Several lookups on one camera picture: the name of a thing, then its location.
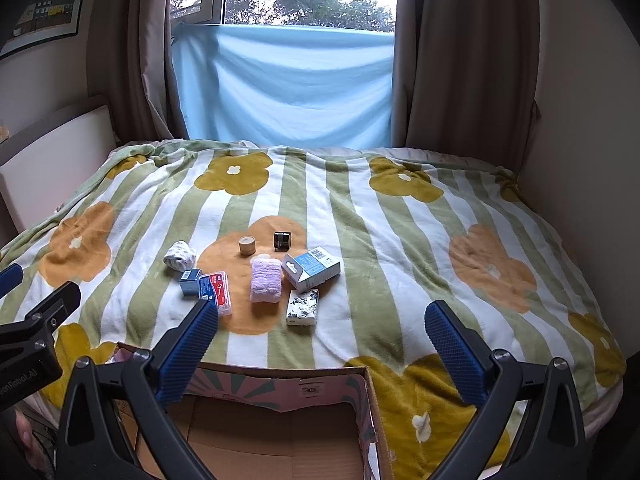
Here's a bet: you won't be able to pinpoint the brown curtain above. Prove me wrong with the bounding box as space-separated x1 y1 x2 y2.
392 0 540 171
86 0 188 143

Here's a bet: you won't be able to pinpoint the white patterned socks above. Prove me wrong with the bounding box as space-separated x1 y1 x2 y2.
163 240 196 273

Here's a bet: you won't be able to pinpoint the tan cylindrical jar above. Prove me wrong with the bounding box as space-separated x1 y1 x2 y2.
238 235 256 257

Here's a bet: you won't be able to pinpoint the floral striped fleece blanket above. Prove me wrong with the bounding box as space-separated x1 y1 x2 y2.
1 141 626 479

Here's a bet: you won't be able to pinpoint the right brown curtain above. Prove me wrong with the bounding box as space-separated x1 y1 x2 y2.
392 0 540 171

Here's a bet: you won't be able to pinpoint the open cardboard box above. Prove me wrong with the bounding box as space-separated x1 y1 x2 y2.
102 341 396 480

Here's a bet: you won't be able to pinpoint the small black cube box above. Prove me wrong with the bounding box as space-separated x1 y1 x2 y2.
273 231 292 252

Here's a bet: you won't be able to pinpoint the clear case red card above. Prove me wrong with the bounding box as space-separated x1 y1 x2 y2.
198 271 232 316

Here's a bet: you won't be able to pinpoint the pink fluffy towel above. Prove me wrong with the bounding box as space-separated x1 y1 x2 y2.
250 254 282 304

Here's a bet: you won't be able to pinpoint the light blue hanging sheet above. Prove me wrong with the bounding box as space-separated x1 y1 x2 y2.
171 24 395 150

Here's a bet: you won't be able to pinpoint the white floral tissue pack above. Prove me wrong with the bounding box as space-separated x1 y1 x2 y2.
285 288 319 326

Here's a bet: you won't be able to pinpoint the blue white barcode box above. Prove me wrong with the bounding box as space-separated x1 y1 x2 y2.
281 247 341 292

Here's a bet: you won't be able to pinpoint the left brown curtain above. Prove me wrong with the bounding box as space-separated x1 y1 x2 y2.
86 0 188 143

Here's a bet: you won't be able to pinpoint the person left hand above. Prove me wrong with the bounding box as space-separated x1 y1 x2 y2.
15 410 47 471

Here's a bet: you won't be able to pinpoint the framed wall picture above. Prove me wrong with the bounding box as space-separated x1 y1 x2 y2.
1 0 84 58

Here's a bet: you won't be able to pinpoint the cream padded headboard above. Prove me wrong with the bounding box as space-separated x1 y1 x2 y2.
1 98 116 232

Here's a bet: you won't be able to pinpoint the small dark blue box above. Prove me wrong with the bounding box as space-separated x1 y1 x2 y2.
179 268 202 297

